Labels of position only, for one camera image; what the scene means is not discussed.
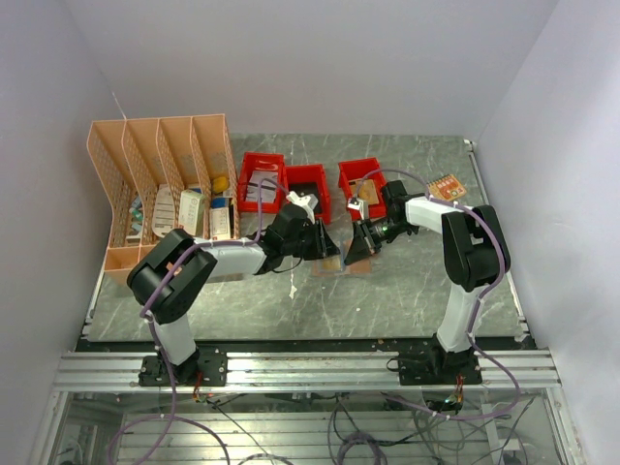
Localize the brown leather card holder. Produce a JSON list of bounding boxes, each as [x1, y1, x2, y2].
[[312, 239, 372, 277]]

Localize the white black cards stack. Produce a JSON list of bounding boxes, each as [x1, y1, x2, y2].
[[244, 170, 278, 203]]

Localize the orange spiral notepad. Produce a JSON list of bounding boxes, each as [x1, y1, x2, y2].
[[427, 174, 468, 202]]

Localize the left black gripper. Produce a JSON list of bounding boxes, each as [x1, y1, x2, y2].
[[283, 218, 342, 261]]

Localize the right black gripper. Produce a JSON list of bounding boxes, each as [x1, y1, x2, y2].
[[345, 216, 416, 264]]

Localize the red plastic bin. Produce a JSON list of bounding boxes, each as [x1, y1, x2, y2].
[[338, 157, 387, 219], [237, 152, 287, 214], [285, 164, 331, 225]]

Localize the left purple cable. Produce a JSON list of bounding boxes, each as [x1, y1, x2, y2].
[[105, 176, 292, 465]]

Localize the white oval package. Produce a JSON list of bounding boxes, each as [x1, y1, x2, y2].
[[150, 184, 176, 240]]

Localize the gold cards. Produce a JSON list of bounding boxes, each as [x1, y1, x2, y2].
[[349, 178, 381, 205]]

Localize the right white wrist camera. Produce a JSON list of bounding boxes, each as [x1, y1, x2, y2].
[[347, 197, 369, 221]]

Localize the white green box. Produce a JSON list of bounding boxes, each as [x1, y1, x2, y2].
[[178, 189, 204, 236]]

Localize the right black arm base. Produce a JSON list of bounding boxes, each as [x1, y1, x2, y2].
[[387, 348, 482, 386]]

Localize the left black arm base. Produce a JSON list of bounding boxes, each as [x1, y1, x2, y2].
[[138, 350, 229, 388]]

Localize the aluminium frame rails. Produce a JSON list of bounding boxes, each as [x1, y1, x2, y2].
[[31, 338, 586, 464]]

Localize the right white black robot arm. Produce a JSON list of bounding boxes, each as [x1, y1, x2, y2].
[[345, 180, 511, 386]]

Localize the gold magnetic stripe card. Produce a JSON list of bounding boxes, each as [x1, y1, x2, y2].
[[319, 257, 341, 273]]

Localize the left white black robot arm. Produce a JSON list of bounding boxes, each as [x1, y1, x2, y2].
[[126, 203, 340, 387]]

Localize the pink mesh desk organizer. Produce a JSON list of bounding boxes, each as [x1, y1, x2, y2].
[[87, 114, 240, 285]]

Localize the yellow round object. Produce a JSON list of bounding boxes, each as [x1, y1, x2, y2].
[[211, 175, 230, 195]]

